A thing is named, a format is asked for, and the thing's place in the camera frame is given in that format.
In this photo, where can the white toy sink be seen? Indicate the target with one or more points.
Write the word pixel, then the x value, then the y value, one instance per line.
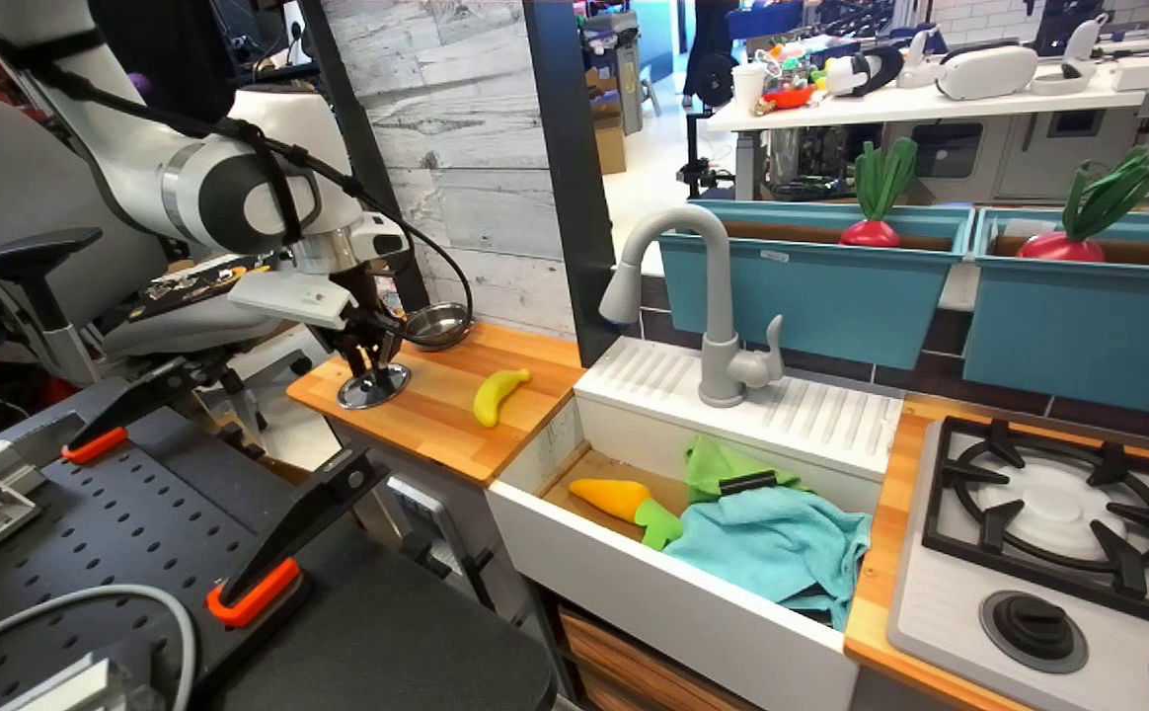
pixel 678 595

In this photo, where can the orange toy carrot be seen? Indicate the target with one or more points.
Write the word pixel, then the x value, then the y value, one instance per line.
pixel 612 500

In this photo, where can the wooden counter around stove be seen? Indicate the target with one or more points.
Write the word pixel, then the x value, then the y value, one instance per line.
pixel 881 554

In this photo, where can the teal planter box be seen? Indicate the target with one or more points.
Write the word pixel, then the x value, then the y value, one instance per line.
pixel 813 298
pixel 1089 330

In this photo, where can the grey kitchen faucet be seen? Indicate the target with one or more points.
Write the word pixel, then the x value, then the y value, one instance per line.
pixel 715 303

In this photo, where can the teal cloth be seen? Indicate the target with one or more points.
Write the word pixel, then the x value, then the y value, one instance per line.
pixel 770 546

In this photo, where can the grey toy stove top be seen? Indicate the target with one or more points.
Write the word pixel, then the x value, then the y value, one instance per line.
pixel 952 616

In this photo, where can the white background table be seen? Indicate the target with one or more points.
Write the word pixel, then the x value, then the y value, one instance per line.
pixel 912 103

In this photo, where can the black vertical post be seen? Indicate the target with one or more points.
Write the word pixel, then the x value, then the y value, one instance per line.
pixel 573 171

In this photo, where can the wooden counter board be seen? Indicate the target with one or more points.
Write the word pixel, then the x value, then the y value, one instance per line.
pixel 441 420

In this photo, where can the black diagonal frame bar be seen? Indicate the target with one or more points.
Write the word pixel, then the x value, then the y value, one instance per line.
pixel 338 64

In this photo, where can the grey office chair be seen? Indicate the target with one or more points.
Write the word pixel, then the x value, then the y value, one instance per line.
pixel 22 197

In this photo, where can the colourful toy pile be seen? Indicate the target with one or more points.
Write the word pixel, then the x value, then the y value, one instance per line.
pixel 788 79

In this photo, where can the black stove knob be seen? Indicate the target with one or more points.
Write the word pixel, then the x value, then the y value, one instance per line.
pixel 1032 631

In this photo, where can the tools on chair seat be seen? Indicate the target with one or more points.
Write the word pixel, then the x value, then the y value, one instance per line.
pixel 182 292

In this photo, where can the white rounded device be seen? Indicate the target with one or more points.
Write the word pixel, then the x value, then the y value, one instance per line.
pixel 989 74

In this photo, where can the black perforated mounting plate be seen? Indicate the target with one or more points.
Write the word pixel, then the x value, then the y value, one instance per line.
pixel 141 525

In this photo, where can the white bracket block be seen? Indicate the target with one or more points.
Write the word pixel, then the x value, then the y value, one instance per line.
pixel 66 689

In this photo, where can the green cloth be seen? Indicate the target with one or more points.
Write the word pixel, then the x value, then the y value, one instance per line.
pixel 715 469

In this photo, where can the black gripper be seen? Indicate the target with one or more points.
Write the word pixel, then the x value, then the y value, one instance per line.
pixel 367 308

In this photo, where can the red toy radish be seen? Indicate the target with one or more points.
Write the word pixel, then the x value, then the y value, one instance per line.
pixel 878 197
pixel 1091 211

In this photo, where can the black stove grate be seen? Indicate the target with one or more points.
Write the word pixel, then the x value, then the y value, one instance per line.
pixel 1128 560

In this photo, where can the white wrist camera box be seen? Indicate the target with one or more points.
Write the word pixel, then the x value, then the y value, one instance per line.
pixel 291 298

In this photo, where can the yellow toy banana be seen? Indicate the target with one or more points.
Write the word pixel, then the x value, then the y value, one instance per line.
pixel 494 396

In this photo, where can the small silver pot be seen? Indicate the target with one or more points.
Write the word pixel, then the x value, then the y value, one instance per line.
pixel 445 330

